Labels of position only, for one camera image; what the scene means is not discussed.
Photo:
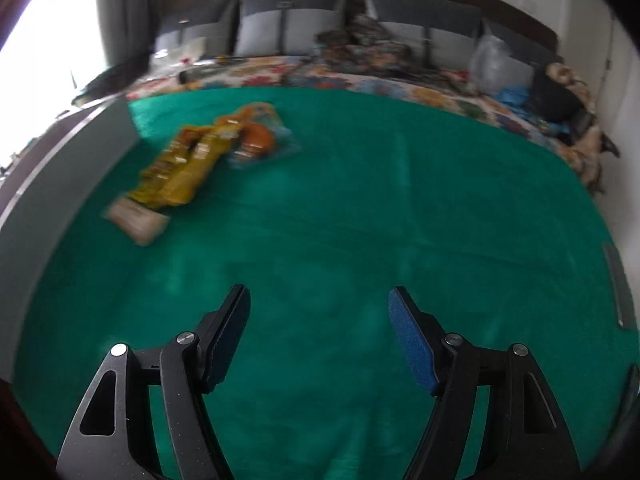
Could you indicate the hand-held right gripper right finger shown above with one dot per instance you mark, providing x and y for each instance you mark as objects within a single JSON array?
[{"x": 415, "y": 345}]

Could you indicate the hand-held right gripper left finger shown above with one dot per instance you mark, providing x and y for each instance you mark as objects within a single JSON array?
[{"x": 227, "y": 340}]

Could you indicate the long beige snack packet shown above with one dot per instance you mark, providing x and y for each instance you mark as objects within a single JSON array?
[{"x": 137, "y": 222}]

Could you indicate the yellow snack packet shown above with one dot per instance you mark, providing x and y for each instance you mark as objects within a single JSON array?
[
  {"x": 215, "y": 152},
  {"x": 160, "y": 180}
]

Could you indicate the clear packet with orange bun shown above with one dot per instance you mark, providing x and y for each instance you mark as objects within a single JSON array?
[{"x": 260, "y": 145}]

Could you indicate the small orange snack packet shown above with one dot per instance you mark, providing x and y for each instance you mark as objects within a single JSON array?
[{"x": 250, "y": 112}]

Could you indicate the beige patterned blanket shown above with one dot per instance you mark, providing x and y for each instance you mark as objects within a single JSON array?
[{"x": 582, "y": 145}]

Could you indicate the blue cloth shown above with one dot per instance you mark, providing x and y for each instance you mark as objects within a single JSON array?
[{"x": 514, "y": 97}]

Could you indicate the floral bed sheet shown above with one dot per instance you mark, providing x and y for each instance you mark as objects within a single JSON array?
[{"x": 350, "y": 80}]

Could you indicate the black bag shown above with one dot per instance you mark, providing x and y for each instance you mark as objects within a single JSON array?
[{"x": 555, "y": 95}]

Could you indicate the cream pillow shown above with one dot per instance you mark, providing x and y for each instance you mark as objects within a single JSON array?
[{"x": 180, "y": 52}]

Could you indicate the clear plastic bag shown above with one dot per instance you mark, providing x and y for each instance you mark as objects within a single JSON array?
[{"x": 490, "y": 62}]

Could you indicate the dark patterned cloth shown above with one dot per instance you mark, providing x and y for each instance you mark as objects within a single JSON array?
[{"x": 370, "y": 45}]

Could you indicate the grey two-tone cushion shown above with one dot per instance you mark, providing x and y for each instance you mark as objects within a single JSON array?
[
  {"x": 290, "y": 25},
  {"x": 440, "y": 30},
  {"x": 200, "y": 25},
  {"x": 525, "y": 45}
]

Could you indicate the bright window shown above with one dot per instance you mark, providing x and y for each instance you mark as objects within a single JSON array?
[{"x": 45, "y": 60}]

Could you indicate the grey curtain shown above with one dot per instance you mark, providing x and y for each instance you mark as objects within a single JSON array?
[{"x": 127, "y": 15}]

